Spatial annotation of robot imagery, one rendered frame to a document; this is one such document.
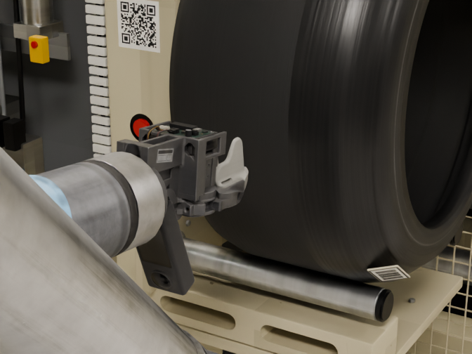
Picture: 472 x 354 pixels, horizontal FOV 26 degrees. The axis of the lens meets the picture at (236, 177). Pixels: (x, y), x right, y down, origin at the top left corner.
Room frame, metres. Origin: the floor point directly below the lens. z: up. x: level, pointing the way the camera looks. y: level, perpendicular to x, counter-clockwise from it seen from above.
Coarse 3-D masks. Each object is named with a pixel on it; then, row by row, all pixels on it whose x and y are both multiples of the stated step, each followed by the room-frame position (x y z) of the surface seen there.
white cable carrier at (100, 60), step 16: (96, 0) 1.53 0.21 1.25; (96, 16) 1.53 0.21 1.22; (96, 32) 1.53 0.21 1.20; (96, 48) 1.53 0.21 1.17; (96, 64) 1.53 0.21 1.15; (96, 80) 1.53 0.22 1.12; (96, 96) 1.54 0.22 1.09; (96, 112) 1.53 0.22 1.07; (96, 128) 1.54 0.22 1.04; (96, 144) 1.54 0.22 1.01
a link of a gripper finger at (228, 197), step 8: (232, 184) 0.99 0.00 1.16; (240, 184) 1.00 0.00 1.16; (216, 192) 0.96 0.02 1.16; (224, 192) 0.95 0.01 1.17; (232, 192) 0.96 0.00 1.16; (240, 192) 0.98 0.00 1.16; (216, 200) 0.94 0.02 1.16; (224, 200) 0.95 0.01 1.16; (232, 200) 0.96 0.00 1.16; (240, 200) 0.98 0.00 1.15; (208, 208) 0.94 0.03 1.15; (216, 208) 0.94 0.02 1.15; (224, 208) 0.95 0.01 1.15
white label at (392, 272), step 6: (372, 270) 1.17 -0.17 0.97; (378, 270) 1.17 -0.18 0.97; (384, 270) 1.17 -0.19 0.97; (390, 270) 1.17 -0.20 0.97; (396, 270) 1.17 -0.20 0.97; (402, 270) 1.17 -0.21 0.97; (378, 276) 1.19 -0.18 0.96; (384, 276) 1.19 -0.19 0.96; (390, 276) 1.19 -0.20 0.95; (396, 276) 1.19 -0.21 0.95; (402, 276) 1.19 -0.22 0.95; (408, 276) 1.19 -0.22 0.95
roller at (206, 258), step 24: (192, 240) 1.37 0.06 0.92; (192, 264) 1.34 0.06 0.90; (216, 264) 1.32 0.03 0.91; (240, 264) 1.30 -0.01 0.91; (264, 264) 1.29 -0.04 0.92; (288, 264) 1.29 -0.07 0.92; (264, 288) 1.28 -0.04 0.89; (288, 288) 1.26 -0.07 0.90; (312, 288) 1.24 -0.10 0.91; (336, 288) 1.23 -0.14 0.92; (360, 288) 1.22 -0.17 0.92; (384, 288) 1.22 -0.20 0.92; (360, 312) 1.20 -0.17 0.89; (384, 312) 1.20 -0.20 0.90
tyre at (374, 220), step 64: (192, 0) 1.23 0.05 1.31; (256, 0) 1.18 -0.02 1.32; (320, 0) 1.14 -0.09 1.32; (384, 0) 1.13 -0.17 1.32; (448, 0) 1.60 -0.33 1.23; (192, 64) 1.19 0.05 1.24; (256, 64) 1.15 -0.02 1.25; (320, 64) 1.11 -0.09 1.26; (384, 64) 1.11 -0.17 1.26; (448, 64) 1.60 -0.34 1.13; (256, 128) 1.14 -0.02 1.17; (320, 128) 1.10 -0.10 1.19; (384, 128) 1.11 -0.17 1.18; (448, 128) 1.55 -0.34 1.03; (256, 192) 1.16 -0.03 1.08; (320, 192) 1.11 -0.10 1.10; (384, 192) 1.12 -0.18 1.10; (448, 192) 1.46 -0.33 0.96; (320, 256) 1.17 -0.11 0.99; (384, 256) 1.17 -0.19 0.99
